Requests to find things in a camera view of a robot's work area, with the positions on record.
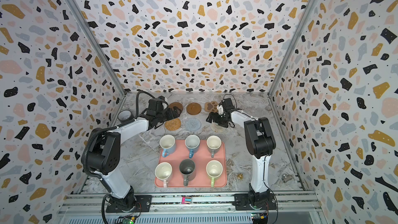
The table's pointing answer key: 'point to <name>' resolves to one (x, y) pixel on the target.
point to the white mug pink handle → (163, 171)
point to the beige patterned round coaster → (216, 127)
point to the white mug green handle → (214, 169)
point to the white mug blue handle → (167, 142)
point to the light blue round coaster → (193, 124)
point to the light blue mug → (192, 141)
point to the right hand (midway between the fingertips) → (211, 118)
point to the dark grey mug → (187, 168)
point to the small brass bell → (240, 176)
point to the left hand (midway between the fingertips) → (178, 109)
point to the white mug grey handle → (213, 142)
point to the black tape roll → (124, 115)
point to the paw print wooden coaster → (211, 106)
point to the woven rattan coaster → (173, 125)
